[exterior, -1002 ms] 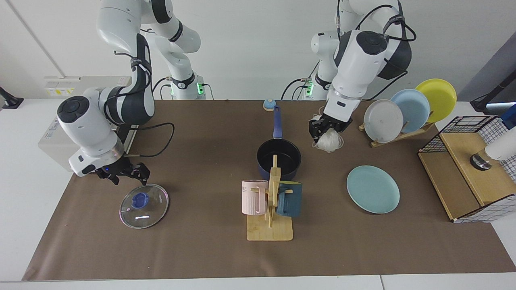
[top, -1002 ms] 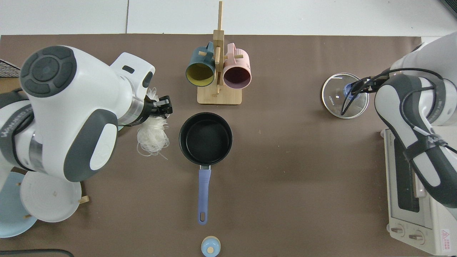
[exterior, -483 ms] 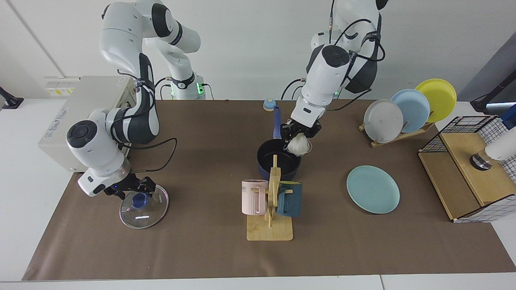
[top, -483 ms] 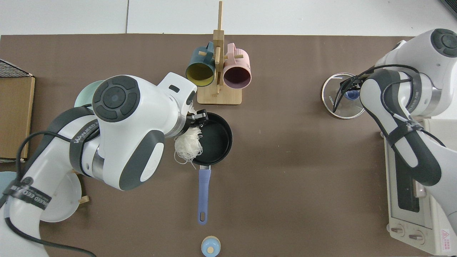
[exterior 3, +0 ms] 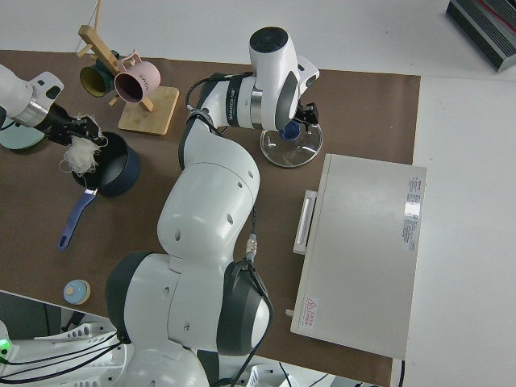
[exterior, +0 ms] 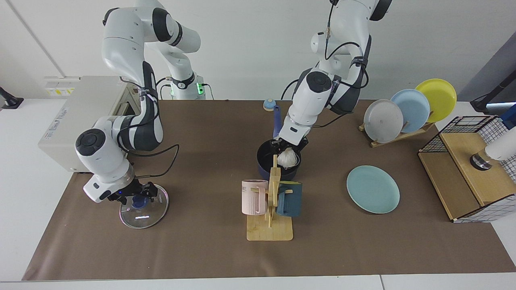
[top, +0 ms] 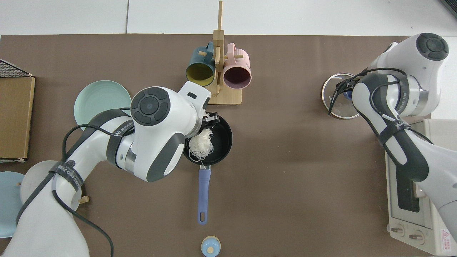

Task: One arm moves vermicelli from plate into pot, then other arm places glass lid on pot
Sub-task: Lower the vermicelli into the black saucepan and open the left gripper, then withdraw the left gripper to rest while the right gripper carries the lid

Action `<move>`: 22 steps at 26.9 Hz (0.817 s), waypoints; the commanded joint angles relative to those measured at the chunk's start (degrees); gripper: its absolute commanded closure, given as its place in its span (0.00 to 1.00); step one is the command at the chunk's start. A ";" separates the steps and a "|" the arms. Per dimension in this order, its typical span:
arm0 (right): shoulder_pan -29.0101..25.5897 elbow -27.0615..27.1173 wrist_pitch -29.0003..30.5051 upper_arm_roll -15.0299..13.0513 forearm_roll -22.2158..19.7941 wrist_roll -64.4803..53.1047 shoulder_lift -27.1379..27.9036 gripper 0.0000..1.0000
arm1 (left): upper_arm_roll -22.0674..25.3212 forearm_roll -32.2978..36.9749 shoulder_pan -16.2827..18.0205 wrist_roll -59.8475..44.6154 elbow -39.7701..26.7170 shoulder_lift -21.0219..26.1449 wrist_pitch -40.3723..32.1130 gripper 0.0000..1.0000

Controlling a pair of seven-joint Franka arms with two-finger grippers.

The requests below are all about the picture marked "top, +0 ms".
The pale toaster oven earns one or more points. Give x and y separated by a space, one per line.
407 214

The white vermicelli bundle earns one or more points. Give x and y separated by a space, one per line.
200 144

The dark grey flat object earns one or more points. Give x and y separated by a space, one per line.
451 5

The pale green plate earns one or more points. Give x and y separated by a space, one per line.
100 98

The brown table cloth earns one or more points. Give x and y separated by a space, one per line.
285 171

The wooden plate rack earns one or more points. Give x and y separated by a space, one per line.
84 200

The dark blue mug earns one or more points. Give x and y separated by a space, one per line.
198 59

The wooden cup stand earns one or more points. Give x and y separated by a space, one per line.
228 97

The glass lid with blue knob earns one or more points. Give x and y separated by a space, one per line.
339 107

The light blue plate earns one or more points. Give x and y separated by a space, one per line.
9 200

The small blue round thing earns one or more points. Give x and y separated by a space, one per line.
210 247

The pink ribbed mug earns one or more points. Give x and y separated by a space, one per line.
238 59

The white plate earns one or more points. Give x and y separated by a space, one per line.
34 178

